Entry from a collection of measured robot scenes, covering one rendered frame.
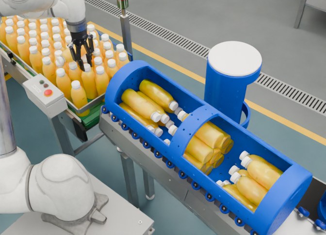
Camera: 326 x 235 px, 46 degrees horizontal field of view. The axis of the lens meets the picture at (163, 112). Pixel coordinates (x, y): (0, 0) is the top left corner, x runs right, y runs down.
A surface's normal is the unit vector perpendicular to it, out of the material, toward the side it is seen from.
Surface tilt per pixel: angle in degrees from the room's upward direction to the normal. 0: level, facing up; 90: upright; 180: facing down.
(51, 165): 8
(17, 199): 57
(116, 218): 0
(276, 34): 0
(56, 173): 8
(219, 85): 90
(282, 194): 24
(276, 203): 37
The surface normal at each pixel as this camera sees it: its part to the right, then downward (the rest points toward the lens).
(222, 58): -0.02, -0.67
